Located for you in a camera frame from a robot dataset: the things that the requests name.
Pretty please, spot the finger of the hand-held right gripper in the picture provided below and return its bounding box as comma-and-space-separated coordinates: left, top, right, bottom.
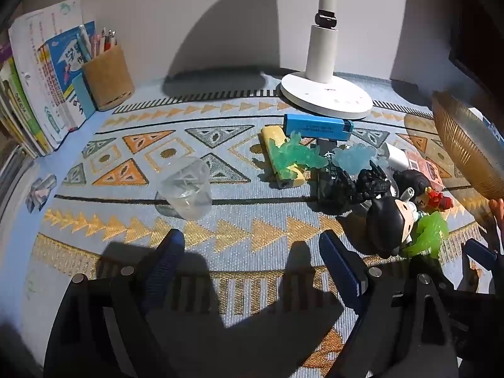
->
461, 238, 504, 296

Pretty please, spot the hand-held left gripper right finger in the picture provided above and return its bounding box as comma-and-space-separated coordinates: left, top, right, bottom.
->
319, 230, 461, 378

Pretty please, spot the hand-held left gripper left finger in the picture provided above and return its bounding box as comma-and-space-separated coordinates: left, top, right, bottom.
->
43, 228, 186, 378

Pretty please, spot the ribbed amber glass bowl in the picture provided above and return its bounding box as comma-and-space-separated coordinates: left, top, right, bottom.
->
432, 90, 504, 201

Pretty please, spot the pink cartoon card box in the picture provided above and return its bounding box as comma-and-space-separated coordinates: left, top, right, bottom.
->
405, 150, 444, 190

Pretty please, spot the blue lighter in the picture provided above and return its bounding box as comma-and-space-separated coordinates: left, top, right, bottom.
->
285, 113, 355, 141

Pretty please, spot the green translucent toy figure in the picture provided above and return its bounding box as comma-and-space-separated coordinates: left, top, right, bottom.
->
270, 132, 331, 174
402, 210, 450, 258

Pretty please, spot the large black-haired doll figure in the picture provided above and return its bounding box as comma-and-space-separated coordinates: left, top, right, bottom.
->
366, 196, 424, 256

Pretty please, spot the clear plastic cup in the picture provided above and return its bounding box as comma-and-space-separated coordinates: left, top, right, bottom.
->
155, 157, 213, 220

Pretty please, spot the black rectangular object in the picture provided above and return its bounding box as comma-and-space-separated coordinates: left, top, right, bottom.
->
315, 138, 357, 213

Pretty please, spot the blue patterned table mat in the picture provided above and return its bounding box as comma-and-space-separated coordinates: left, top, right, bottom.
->
20, 71, 504, 378

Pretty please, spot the black dragon toy figure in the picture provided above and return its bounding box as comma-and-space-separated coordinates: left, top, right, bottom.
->
354, 161, 393, 202

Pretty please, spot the black-haired doll with red trim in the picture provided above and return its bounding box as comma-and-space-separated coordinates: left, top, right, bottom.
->
394, 169, 453, 211

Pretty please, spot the light blue translucent toy figure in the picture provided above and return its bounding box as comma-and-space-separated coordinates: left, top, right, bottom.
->
333, 144, 388, 174

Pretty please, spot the white charger cube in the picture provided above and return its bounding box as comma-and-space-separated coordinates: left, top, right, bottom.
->
380, 142, 412, 172

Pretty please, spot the silver paper scrap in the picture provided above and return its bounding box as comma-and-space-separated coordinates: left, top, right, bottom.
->
26, 173, 58, 211

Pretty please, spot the yellow lighter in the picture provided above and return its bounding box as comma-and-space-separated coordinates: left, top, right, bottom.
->
261, 125, 306, 190

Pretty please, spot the white desk lamp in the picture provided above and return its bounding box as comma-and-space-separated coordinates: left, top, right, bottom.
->
280, 0, 373, 119

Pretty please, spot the light blue notepad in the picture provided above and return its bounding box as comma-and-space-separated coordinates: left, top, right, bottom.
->
72, 73, 97, 121

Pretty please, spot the brown cork pen holder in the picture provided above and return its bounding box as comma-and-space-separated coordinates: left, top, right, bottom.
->
82, 44, 135, 112

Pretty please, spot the black monitor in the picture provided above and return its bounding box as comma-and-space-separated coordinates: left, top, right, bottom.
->
445, 0, 504, 99

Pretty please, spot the bundle of pens and pencils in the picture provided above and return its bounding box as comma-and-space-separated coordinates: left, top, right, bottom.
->
79, 24, 119, 61

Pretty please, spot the row of upright books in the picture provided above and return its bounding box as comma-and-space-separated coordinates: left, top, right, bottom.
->
0, 0, 97, 158

